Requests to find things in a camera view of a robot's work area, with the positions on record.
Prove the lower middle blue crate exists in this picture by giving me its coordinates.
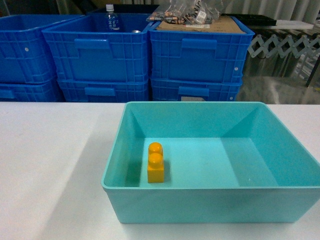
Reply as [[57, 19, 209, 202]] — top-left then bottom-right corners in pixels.
[[57, 77, 150, 103]]

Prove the clear plastic water bottle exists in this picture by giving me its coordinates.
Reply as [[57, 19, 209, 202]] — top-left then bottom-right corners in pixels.
[[105, 4, 120, 32]]

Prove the lower right blue crate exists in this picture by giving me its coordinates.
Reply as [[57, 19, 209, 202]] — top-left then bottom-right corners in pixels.
[[150, 77, 243, 102]]

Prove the yellow toy brick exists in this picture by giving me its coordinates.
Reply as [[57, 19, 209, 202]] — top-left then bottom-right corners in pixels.
[[147, 142, 165, 184]]

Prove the light teal plastic box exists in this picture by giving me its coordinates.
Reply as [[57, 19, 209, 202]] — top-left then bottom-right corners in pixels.
[[101, 101, 320, 224]]

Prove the blue crate with bottle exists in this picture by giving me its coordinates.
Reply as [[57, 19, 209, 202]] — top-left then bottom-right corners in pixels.
[[42, 13, 153, 84]]

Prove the blue crate with cardboard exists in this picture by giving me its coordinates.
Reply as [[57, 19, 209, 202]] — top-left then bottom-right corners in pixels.
[[149, 16, 254, 85]]

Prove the white board on conveyor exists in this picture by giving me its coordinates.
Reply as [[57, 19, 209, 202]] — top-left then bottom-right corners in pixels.
[[271, 19, 314, 30]]

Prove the brown cardboard sheet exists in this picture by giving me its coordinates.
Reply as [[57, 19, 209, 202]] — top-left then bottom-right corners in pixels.
[[155, 16, 245, 34]]

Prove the lower far left blue crate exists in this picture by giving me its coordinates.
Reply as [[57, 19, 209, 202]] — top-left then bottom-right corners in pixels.
[[0, 78, 66, 102]]

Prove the black plastic tray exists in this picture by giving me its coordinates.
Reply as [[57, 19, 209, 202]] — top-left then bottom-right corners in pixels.
[[222, 13, 277, 26]]

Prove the expandable roller conveyor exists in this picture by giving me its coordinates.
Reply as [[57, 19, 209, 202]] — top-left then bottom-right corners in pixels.
[[243, 29, 320, 82]]

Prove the clear bag of parts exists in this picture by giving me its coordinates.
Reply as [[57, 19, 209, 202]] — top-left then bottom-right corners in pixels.
[[146, 0, 224, 25]]

